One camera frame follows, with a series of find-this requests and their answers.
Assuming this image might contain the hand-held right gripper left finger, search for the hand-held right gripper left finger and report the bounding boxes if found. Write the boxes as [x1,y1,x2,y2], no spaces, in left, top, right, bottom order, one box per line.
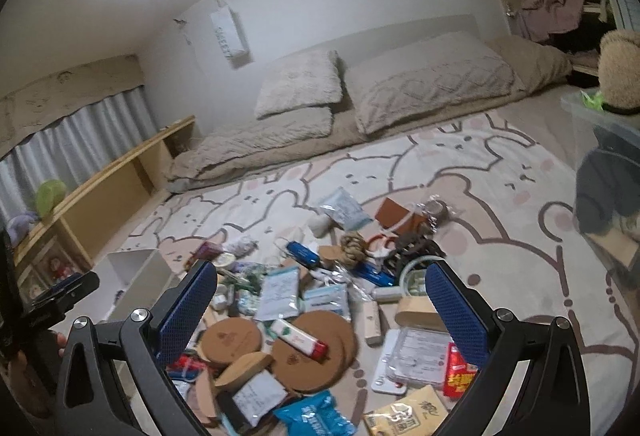
[55,260,218,436]

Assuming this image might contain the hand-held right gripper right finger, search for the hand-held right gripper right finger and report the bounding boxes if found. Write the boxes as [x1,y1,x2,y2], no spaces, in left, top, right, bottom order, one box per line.
[425,261,586,436]

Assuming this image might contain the white storage box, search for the white storage box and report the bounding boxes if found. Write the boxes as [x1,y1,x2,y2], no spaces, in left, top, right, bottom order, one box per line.
[97,248,179,323]

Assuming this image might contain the person's left hand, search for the person's left hand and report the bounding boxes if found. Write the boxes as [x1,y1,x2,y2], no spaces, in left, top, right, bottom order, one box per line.
[50,332,70,361]

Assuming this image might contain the doll display box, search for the doll display box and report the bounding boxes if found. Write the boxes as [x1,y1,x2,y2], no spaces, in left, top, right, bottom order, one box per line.
[15,236,84,303]

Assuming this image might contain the clear plastic case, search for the clear plastic case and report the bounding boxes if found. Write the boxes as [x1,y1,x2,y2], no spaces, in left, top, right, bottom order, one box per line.
[372,326,454,395]

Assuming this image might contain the clear tubing coil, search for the clear tubing coil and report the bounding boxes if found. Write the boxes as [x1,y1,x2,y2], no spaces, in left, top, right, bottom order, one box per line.
[397,256,449,303]

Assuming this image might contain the maroon packet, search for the maroon packet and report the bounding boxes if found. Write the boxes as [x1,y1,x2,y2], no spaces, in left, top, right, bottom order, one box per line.
[192,241,224,262]

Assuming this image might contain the red snack packet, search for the red snack packet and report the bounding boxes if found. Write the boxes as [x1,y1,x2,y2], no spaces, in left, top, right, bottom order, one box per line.
[442,343,481,400]

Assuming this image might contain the dark brown wooden carving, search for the dark brown wooden carving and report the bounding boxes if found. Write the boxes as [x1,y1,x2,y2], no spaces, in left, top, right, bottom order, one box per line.
[392,233,444,269]

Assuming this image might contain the purple plush toy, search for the purple plush toy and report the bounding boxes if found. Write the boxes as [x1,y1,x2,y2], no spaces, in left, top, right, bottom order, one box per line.
[5,211,41,247]

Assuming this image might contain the wooden oval piece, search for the wooden oval piece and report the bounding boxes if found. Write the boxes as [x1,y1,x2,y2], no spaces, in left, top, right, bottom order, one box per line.
[212,351,274,392]

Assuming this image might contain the wooden block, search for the wooden block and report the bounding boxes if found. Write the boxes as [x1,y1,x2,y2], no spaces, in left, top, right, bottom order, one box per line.
[364,303,384,347]

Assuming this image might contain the white crumpled wrap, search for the white crumpled wrap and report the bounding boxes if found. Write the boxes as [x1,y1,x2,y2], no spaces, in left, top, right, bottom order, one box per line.
[227,236,259,259]

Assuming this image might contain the blue pen case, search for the blue pen case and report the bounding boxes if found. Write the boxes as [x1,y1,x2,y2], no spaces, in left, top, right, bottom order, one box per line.
[357,263,399,287]

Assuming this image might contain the green round cushion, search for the green round cushion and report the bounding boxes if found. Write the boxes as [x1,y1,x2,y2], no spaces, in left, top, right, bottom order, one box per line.
[35,178,69,219]

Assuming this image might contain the clear wrapped dark jar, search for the clear wrapped dark jar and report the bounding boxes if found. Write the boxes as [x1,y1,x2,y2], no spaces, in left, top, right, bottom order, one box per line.
[420,196,454,227]

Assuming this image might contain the white paper card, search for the white paper card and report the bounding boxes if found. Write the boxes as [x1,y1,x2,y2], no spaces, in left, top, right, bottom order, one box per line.
[232,371,289,427]

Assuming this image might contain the brown leather card holder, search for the brown leather card holder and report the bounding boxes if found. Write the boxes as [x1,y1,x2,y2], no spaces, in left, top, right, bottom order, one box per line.
[375,198,414,235]

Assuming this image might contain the red and white tube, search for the red and white tube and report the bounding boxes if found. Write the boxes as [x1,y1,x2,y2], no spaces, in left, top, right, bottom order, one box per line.
[270,320,329,362]

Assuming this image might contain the yellow printed packet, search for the yellow printed packet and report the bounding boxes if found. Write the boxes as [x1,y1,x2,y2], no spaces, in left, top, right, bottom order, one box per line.
[362,383,451,436]

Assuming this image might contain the bear printed blanket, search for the bear printed blanket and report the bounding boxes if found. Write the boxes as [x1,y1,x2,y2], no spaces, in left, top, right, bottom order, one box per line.
[100,86,640,436]

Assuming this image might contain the blue tube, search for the blue tube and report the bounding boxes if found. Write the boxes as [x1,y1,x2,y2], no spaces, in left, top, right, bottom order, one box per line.
[285,241,321,269]

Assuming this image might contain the blue and white mask packet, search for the blue and white mask packet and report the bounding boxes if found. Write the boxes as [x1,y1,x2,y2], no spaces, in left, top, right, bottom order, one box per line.
[302,286,351,322]

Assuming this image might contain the small cork coaster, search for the small cork coaster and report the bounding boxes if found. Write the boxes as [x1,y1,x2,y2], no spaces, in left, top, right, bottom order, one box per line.
[317,246,349,272]

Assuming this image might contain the wooden shelf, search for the wooden shelf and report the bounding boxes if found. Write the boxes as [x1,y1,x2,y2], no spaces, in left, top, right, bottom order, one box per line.
[10,116,197,303]

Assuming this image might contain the light blue packet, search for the light blue packet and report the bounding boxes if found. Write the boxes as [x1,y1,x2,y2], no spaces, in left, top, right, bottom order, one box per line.
[317,188,374,231]

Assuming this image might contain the small white cylinder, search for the small white cylinder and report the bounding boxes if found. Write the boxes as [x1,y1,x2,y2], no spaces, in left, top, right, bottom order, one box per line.
[307,213,334,237]

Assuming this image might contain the grey curtain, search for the grey curtain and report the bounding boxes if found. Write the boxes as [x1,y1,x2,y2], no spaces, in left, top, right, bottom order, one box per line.
[0,86,157,227]

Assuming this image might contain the blue snack packet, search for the blue snack packet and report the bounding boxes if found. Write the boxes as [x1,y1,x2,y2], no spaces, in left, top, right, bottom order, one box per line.
[272,391,359,436]

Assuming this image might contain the beige folded duvet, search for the beige folded duvet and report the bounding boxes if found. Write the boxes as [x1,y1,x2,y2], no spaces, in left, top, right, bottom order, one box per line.
[165,106,337,195]

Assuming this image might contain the dark cloth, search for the dark cloth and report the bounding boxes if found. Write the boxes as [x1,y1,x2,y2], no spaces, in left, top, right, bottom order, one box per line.
[575,148,640,237]

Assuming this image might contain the beige curtain valance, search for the beige curtain valance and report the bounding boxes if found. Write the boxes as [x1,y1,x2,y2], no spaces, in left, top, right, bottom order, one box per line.
[0,56,147,153]

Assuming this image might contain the beige quilted pillow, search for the beige quilted pillow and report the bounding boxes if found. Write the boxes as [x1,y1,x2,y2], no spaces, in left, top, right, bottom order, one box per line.
[344,30,517,137]

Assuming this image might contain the green ribbon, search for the green ribbon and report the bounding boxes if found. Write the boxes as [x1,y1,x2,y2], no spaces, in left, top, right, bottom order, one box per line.
[580,90,609,113]

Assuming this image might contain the fluffy beige pillow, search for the fluffy beige pillow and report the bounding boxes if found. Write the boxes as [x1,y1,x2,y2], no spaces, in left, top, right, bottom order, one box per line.
[255,48,346,119]

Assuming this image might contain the tan mattress pad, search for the tan mattress pad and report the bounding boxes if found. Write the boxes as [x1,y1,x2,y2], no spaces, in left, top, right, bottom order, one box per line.
[165,34,574,195]

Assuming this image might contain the brown teddy bear plush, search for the brown teddy bear plush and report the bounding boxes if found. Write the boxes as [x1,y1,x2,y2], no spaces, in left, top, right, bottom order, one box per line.
[597,30,640,117]

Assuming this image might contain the pink cloth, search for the pink cloth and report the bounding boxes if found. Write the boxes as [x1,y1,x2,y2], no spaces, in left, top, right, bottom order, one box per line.
[520,0,594,39]

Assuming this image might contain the red and white ring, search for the red and white ring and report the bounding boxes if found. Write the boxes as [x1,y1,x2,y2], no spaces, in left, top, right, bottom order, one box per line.
[365,236,396,261]

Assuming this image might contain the rope knot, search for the rope knot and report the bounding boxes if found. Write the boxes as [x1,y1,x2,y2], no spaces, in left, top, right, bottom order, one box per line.
[340,233,366,267]

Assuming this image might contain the white hanging wall pouch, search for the white hanging wall pouch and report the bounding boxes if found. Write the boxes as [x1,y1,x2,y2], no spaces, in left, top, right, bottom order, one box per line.
[210,0,251,69]

